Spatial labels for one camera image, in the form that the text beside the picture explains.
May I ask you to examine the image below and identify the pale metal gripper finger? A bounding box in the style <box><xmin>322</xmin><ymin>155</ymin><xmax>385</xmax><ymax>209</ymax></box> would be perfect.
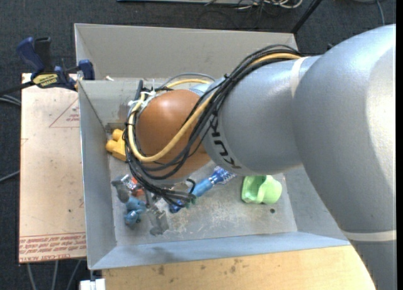
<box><xmin>110</xmin><ymin>174</ymin><xmax>132</xmax><ymax>204</ymax></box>
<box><xmin>147</xmin><ymin>204</ymin><xmax>170</xmax><ymax>236</ymax></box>

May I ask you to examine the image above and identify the light green plastic cup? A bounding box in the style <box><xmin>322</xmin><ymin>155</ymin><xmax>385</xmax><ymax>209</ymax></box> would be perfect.
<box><xmin>241</xmin><ymin>175</ymin><xmax>283</xmax><ymax>206</ymax></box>

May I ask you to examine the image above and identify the yellow plastic toy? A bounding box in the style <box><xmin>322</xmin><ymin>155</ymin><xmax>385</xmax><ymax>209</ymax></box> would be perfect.
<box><xmin>105</xmin><ymin>128</ymin><xmax>128</xmax><ymax>162</ymax></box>

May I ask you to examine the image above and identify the grey metal bin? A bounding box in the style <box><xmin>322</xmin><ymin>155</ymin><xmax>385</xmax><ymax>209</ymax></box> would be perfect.
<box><xmin>74</xmin><ymin>23</ymin><xmax>352</xmax><ymax>271</ymax></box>

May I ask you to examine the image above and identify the brown cardboard board, red print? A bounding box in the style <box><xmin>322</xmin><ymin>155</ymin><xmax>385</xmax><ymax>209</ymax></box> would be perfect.
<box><xmin>18</xmin><ymin>72</ymin><xmax>88</xmax><ymax>265</ymax></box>

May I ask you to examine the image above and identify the blue toy animal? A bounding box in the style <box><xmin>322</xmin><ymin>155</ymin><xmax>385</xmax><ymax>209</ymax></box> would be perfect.
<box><xmin>123</xmin><ymin>195</ymin><xmax>148</xmax><ymax>230</ymax></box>

